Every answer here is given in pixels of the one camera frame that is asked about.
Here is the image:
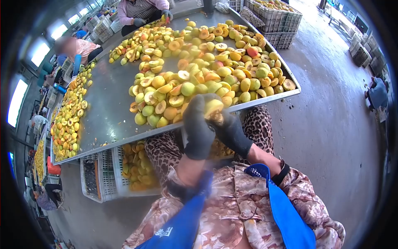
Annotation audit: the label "yellow peach with cut face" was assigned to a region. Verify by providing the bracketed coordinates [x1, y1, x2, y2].
[204, 99, 225, 124]

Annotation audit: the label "large pile of peaches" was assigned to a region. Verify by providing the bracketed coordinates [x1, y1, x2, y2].
[128, 19, 297, 129]

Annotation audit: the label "person's left fingers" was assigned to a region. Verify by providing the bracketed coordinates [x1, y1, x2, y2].
[182, 93, 222, 125]

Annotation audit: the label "person's right fingers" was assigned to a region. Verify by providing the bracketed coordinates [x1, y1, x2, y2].
[207, 111, 237, 135]

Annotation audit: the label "empty white plastic crate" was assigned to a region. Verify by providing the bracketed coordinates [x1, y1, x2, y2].
[80, 149, 117, 204]

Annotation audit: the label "person's body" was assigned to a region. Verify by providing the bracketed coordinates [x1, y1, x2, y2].
[122, 164, 346, 249]

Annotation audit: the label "person's left hand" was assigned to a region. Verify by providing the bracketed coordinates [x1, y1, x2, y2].
[182, 93, 222, 161]

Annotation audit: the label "stack of grey crates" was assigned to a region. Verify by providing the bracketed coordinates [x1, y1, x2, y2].
[348, 34, 373, 68]

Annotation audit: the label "bright window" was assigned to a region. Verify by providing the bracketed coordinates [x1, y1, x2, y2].
[30, 42, 51, 68]
[7, 79, 29, 128]

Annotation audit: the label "long row of peaches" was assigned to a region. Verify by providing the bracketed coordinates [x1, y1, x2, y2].
[50, 61, 96, 162]

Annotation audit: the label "batch of peach halves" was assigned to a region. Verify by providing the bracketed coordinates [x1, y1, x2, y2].
[121, 142, 161, 191]

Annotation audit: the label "metal sorting table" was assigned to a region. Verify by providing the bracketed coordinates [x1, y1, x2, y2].
[50, 7, 302, 166]

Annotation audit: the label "patterned cloth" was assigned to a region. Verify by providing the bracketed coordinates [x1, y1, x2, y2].
[239, 6, 267, 29]

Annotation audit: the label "small heap of halved peaches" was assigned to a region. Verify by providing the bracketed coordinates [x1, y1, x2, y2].
[108, 21, 187, 66]

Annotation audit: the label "person's right hand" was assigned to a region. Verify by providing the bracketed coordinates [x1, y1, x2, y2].
[207, 111, 254, 159]

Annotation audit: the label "stack of crates with peaches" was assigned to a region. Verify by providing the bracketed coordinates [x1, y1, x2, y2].
[244, 0, 303, 51]

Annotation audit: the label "black wrist band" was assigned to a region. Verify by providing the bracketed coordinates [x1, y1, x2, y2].
[166, 179, 214, 203]
[271, 159, 290, 187]

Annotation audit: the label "white crate holding peach halves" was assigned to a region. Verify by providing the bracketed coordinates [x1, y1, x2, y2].
[111, 140, 163, 198]

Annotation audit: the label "orange plastic crate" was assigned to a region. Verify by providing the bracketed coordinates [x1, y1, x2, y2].
[47, 156, 62, 176]

